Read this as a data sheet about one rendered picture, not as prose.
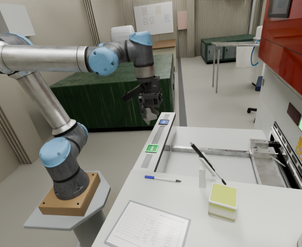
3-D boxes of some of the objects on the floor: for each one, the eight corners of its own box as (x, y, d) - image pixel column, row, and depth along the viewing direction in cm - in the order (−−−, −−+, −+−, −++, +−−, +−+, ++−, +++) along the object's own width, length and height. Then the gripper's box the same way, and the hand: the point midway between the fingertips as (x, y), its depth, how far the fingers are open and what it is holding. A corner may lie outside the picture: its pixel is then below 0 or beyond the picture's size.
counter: (176, 59, 794) (175, 38, 756) (176, 72, 591) (174, 45, 552) (158, 61, 807) (156, 41, 769) (152, 74, 603) (149, 48, 565)
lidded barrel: (249, 63, 587) (253, 40, 555) (256, 67, 539) (260, 42, 507) (232, 64, 597) (234, 42, 565) (236, 68, 549) (239, 45, 517)
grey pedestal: (47, 314, 112) (-33, 237, 73) (80, 239, 150) (39, 163, 111) (127, 326, 104) (86, 246, 65) (140, 244, 142) (119, 162, 103)
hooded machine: (140, 86, 499) (130, 24, 427) (117, 88, 508) (105, 28, 436) (144, 79, 564) (136, 24, 492) (124, 81, 573) (114, 27, 501)
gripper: (155, 79, 65) (160, 130, 75) (161, 72, 72) (165, 120, 82) (132, 80, 67) (141, 129, 78) (140, 73, 75) (147, 119, 85)
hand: (147, 121), depth 80 cm, fingers closed
